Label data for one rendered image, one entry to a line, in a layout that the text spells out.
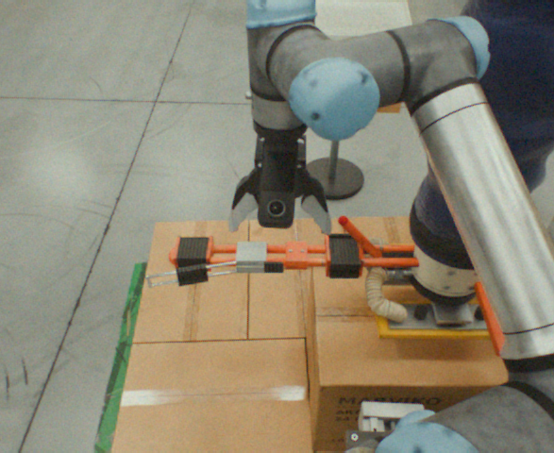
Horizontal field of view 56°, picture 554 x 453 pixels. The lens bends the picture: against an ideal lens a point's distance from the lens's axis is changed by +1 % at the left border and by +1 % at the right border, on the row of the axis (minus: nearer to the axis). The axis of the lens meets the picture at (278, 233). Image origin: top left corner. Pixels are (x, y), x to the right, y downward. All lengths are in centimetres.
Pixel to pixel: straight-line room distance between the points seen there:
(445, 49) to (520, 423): 35
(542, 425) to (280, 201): 36
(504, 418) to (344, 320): 93
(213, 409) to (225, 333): 28
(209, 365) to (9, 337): 125
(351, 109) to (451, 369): 97
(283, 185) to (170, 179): 270
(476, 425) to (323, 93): 32
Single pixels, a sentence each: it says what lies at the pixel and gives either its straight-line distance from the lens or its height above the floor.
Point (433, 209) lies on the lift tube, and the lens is 108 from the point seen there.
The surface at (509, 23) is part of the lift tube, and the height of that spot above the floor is 177.
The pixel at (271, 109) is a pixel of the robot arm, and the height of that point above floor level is 175.
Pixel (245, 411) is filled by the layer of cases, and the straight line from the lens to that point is 171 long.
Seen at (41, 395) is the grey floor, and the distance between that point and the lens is 255.
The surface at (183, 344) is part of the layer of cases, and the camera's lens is 185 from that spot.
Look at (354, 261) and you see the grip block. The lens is 118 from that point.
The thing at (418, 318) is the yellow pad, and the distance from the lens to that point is 126.
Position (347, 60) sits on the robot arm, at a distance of 51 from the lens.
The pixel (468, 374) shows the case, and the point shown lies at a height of 94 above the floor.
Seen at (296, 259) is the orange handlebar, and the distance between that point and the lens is 118.
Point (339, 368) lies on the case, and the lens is 132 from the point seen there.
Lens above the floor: 209
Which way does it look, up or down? 46 degrees down
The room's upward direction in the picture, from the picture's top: straight up
